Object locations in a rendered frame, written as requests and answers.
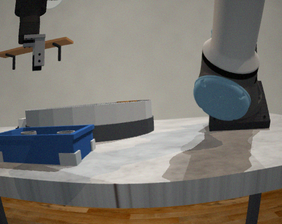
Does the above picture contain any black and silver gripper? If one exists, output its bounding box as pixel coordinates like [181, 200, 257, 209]
[15, 0, 47, 71]

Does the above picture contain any blue square crate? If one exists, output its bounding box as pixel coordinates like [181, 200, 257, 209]
[0, 124, 96, 166]

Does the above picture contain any grey round turntable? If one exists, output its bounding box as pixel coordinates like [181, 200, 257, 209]
[16, 100, 154, 142]

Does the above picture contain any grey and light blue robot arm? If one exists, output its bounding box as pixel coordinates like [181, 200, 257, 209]
[193, 0, 265, 121]

